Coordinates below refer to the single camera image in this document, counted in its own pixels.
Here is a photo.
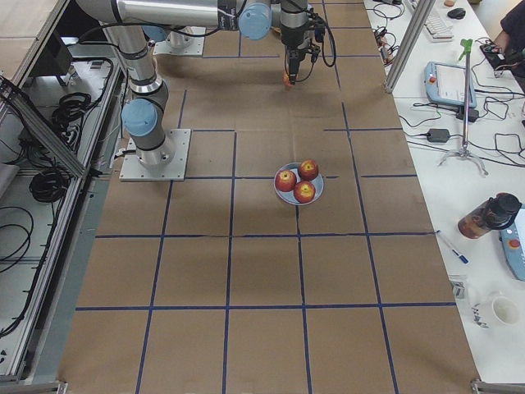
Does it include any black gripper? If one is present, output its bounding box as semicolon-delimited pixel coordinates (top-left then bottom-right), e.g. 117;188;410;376
281;11;308;85

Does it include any red apple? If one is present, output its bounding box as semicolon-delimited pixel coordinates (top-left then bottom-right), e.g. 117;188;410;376
293;181;316;204
298;159;319;181
282;73;294;89
274;169;297;193

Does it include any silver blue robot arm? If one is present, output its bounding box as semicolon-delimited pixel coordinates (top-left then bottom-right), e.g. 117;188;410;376
78;1;313;168

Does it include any light blue plate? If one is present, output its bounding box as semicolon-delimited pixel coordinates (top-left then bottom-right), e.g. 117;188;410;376
273;163;325;206

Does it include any red apple front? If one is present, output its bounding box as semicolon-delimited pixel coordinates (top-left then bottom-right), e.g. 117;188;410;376
293;181;316;204

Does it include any white keyboard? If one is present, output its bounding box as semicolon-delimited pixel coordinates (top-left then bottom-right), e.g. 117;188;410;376
424;12;454;43

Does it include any blue teach pendant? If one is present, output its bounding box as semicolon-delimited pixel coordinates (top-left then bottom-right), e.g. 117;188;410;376
500;208;525;282
424;62;466;107

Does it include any black power adapter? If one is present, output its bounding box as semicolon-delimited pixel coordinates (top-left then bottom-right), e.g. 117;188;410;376
426;128;450;143

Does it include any black computer mouse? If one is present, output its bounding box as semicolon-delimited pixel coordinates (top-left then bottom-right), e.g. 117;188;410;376
446;7;466;20

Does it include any silver reacher grabber tool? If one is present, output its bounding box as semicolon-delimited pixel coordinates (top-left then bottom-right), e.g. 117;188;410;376
438;39;489;176

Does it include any person in dark clothes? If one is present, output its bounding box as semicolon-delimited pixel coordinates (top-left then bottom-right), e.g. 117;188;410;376
493;1;525;57

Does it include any brown drink bottle black lid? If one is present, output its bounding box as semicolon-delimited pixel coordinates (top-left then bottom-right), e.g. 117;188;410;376
457;193;522;239

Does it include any white blue pen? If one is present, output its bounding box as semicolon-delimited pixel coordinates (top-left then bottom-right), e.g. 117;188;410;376
436;230;469;264

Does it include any small metal clip box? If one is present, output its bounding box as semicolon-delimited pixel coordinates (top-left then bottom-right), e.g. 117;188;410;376
450;280;467;300

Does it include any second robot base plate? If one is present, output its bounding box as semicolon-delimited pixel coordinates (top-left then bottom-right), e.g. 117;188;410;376
153;26;206;57

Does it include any aluminium frame post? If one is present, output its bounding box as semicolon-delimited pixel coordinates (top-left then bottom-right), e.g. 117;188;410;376
384;0;435;94

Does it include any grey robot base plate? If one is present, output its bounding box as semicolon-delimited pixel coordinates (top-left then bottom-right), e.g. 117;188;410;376
119;129;191;181

